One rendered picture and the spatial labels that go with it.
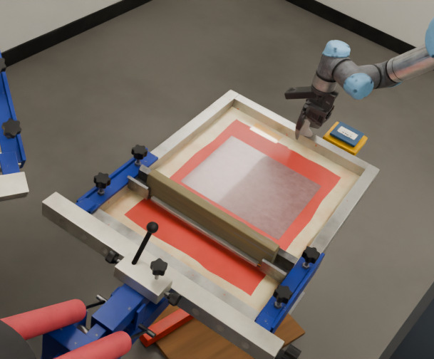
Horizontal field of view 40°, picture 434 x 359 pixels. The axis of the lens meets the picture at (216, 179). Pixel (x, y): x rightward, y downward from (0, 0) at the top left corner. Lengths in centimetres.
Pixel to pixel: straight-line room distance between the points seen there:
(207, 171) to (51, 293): 110
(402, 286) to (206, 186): 163
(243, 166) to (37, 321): 93
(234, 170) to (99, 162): 150
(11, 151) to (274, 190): 78
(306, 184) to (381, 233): 154
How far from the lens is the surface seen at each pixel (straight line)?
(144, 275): 139
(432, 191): 388
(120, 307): 138
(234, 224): 157
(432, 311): 185
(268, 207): 179
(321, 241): 171
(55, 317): 125
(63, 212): 155
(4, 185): 146
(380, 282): 316
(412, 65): 181
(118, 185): 168
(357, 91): 180
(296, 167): 196
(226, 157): 191
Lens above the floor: 217
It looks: 41 degrees down
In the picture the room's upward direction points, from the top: 16 degrees clockwise
